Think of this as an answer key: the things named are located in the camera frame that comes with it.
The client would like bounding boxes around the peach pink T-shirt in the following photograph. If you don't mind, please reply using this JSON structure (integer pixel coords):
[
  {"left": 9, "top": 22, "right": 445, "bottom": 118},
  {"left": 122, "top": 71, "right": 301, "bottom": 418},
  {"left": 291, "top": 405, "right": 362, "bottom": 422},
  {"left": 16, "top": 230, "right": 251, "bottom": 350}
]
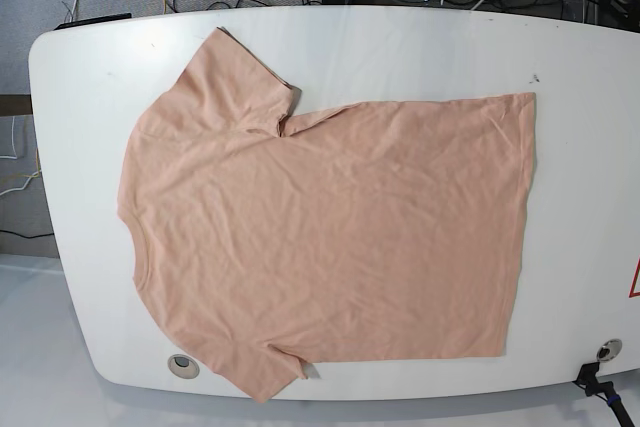
[{"left": 117, "top": 29, "right": 535, "bottom": 402}]

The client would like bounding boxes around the silver left table grommet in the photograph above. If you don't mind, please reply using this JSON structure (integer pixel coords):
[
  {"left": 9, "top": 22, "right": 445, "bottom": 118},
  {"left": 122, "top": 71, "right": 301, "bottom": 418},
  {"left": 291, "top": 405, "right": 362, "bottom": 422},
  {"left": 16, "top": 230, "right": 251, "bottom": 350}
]
[{"left": 167, "top": 354, "right": 200, "bottom": 380}]

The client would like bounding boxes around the red triangle warning sticker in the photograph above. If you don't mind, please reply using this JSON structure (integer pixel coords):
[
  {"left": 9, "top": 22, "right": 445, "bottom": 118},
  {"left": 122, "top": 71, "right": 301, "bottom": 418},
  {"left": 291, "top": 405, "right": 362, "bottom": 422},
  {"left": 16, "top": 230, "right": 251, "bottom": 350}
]
[{"left": 629, "top": 260, "right": 640, "bottom": 298}]

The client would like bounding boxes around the black flat bar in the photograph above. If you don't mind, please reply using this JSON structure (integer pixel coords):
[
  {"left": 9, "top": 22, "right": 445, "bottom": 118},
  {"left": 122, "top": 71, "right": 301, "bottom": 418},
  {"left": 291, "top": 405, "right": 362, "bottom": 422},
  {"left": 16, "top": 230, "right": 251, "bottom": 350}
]
[{"left": 54, "top": 13, "right": 132, "bottom": 31}]

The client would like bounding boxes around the silver table grommet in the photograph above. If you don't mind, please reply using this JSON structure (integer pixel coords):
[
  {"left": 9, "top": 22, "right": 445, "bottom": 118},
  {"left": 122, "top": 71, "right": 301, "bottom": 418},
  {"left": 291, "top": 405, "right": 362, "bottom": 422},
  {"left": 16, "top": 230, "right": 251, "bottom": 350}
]
[
  {"left": 596, "top": 338, "right": 623, "bottom": 363},
  {"left": 167, "top": 354, "right": 200, "bottom": 380}
]

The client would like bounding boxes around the silver right table grommet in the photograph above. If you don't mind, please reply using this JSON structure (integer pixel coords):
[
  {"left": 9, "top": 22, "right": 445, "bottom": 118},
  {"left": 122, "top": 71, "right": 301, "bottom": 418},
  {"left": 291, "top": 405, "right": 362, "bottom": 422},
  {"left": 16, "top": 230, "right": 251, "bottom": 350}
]
[{"left": 596, "top": 338, "right": 623, "bottom": 363}]

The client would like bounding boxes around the black cable with plug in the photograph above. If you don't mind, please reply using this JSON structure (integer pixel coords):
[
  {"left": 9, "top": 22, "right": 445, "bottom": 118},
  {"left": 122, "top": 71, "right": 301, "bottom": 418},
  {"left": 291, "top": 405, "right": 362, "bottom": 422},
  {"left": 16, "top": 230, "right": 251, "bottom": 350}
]
[{"left": 573, "top": 359, "right": 640, "bottom": 427}]

